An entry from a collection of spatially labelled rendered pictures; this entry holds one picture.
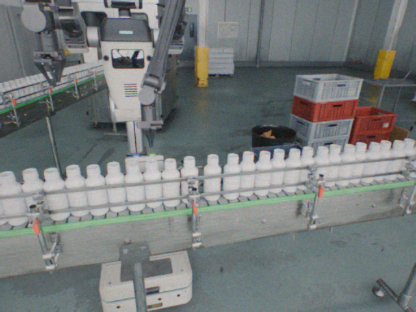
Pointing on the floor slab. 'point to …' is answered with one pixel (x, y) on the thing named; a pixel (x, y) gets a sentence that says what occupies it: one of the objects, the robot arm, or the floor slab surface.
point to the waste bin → (290, 134)
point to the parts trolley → (396, 95)
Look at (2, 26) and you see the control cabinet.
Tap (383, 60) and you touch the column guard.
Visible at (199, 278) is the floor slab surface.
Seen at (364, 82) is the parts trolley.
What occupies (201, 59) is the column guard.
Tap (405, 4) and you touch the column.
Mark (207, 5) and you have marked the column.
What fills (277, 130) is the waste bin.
